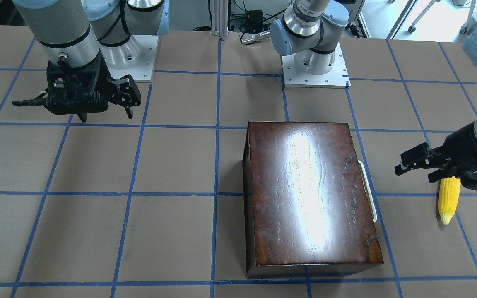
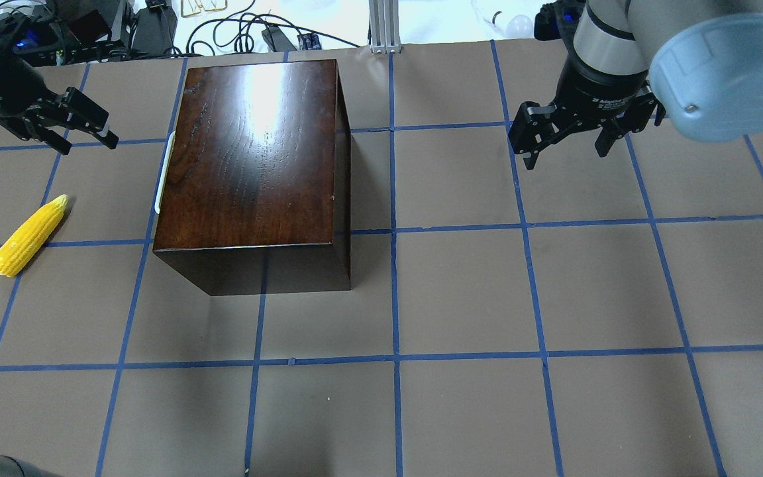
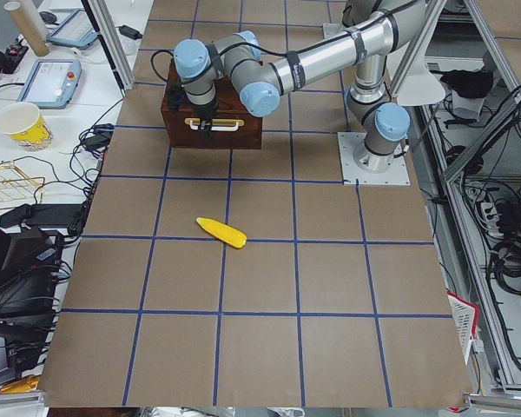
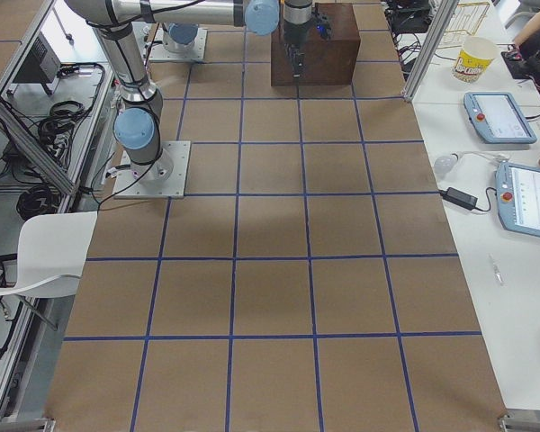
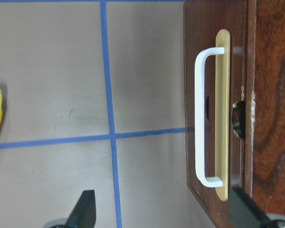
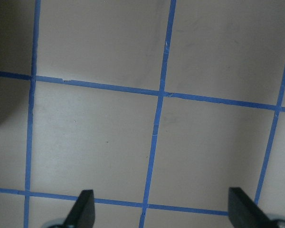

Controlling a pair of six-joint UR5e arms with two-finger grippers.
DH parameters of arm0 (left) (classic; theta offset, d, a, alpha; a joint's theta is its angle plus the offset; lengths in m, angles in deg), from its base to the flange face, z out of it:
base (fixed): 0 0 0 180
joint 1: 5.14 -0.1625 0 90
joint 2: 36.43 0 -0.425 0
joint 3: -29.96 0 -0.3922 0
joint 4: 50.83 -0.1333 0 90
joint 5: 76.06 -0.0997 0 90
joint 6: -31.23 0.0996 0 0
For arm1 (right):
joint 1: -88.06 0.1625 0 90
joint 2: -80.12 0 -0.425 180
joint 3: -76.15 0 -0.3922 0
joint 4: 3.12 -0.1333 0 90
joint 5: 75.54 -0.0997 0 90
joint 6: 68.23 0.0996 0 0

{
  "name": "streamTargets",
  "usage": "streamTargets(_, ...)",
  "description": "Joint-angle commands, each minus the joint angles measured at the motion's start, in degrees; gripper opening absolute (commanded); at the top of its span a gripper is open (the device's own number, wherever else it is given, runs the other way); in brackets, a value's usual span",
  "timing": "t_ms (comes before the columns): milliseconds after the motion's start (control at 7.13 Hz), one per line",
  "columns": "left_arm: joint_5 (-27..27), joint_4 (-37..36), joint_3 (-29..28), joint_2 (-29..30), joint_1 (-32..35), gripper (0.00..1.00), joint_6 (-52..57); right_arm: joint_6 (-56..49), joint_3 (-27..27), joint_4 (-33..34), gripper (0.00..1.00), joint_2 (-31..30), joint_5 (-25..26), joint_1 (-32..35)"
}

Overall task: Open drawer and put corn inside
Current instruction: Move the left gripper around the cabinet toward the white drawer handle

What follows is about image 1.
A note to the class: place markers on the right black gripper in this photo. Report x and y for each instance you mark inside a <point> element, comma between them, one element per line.
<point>119,89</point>

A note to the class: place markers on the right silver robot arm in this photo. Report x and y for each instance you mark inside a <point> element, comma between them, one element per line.
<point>93,51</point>

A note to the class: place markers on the yellow corn cob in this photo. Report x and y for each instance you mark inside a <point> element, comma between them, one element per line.
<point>448,196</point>

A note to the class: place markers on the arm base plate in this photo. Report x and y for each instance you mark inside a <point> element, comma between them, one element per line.
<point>137,58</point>
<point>310,69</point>

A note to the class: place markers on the silver cylinder tool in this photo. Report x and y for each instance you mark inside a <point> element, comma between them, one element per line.
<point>254,38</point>

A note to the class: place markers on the light wood drawer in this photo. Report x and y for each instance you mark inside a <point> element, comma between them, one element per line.
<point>368,191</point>

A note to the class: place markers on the dark wooden drawer box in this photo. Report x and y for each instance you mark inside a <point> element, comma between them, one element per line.
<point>305,204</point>

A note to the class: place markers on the black electronics box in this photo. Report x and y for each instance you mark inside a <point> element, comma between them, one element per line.
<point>254,18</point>

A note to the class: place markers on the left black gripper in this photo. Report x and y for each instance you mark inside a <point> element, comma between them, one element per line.
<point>461,146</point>

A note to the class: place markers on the aluminium frame post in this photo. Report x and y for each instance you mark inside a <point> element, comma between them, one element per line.
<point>219,18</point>

